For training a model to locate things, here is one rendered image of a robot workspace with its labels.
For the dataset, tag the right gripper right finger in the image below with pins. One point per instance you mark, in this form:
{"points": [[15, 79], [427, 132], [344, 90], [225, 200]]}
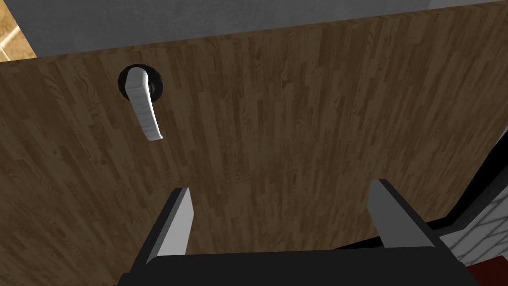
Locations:
{"points": [[397, 222]]}

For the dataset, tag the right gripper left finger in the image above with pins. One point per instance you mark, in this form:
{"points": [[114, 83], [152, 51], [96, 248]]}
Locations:
{"points": [[174, 228]]}

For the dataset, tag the brown wooden door leaf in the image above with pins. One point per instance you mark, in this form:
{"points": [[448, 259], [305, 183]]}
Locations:
{"points": [[278, 139]]}

